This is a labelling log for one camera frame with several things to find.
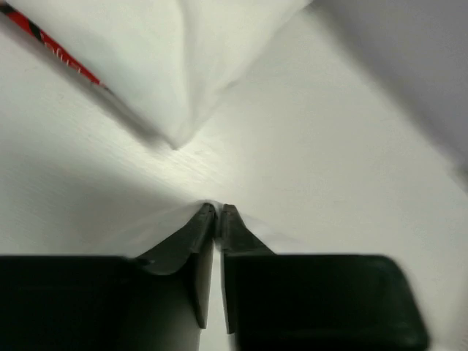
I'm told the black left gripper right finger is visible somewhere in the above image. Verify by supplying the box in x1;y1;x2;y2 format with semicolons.
219;205;430;350

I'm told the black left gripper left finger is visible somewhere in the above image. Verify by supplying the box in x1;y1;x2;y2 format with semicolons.
1;203;214;350

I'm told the white printed t-shirt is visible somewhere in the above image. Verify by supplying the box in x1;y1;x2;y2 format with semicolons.
102;4;467;350

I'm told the red patterned folded t-shirt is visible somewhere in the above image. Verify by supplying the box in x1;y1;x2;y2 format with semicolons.
1;1;106;88

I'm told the white folded t-shirt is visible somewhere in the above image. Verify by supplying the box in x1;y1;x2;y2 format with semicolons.
5;1;306;148

